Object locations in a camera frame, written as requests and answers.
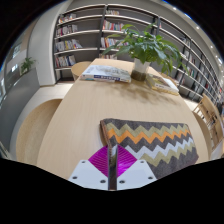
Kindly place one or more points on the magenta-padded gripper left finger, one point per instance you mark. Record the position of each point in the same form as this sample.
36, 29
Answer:
86, 173

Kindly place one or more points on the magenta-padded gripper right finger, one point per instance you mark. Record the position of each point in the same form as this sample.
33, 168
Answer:
138, 173

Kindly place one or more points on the zigzag striped grey-backed towel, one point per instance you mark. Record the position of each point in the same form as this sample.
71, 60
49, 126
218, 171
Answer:
160, 143

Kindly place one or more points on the round-backed light wood chair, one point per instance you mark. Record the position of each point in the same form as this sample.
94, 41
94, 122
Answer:
36, 130
79, 68

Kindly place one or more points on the yellow cover book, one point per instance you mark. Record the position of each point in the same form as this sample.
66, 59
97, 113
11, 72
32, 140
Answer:
163, 84

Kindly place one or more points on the white cover book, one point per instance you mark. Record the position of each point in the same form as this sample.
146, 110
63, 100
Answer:
106, 73

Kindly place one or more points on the green potted plant white pot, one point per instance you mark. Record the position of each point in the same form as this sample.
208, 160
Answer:
140, 66

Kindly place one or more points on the small leafy floor plant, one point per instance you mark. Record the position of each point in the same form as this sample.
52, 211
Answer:
27, 65

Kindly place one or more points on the grey bookshelf unit with books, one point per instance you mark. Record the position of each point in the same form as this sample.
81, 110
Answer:
83, 36

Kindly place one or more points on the group of ceiling lights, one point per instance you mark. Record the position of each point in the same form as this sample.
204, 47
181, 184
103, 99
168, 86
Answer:
218, 60

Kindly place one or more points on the slatted wooden frame chair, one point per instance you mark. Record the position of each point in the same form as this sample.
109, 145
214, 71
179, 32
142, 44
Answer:
210, 116

